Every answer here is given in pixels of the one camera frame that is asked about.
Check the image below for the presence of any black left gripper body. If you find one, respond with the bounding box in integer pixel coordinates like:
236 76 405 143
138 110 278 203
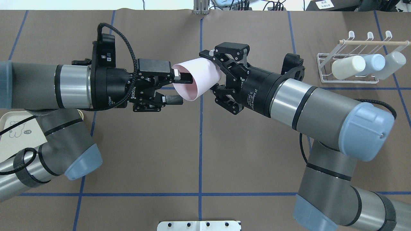
128 58 173 112

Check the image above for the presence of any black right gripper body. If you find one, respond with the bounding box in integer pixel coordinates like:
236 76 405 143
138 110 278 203
199 42 257 115

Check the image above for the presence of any pink cup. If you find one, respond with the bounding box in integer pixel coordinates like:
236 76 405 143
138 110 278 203
172 57 224 101

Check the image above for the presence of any pale cream cup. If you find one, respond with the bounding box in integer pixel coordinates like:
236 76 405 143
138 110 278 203
331 55 366 80

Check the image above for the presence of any white grey cup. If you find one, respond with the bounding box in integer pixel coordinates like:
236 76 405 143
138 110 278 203
373 51 407 80

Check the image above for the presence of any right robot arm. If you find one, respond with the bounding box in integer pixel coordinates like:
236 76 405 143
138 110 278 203
199 42 410 231

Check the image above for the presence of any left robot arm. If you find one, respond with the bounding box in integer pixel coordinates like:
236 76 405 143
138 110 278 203
1 59 183 202

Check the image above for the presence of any cream plastic tray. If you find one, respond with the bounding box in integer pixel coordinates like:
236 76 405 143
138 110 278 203
0 109 84 163

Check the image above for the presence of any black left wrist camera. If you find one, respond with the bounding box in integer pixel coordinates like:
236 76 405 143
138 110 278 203
92 33 116 68

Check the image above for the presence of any aluminium frame post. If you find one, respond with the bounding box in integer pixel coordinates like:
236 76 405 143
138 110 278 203
193 0 210 15

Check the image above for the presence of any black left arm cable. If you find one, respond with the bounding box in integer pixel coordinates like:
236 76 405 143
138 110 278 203
77 22 139 112

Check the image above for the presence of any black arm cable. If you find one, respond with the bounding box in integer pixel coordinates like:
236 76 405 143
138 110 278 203
77 22 139 112
299 98 397 167

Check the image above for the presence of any white wire cup rack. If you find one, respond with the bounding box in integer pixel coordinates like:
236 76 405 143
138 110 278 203
317 30 410 84

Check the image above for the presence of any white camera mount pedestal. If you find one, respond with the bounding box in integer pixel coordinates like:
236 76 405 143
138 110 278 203
157 220 242 231

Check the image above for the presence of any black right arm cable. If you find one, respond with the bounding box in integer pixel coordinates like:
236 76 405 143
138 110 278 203
299 98 397 167

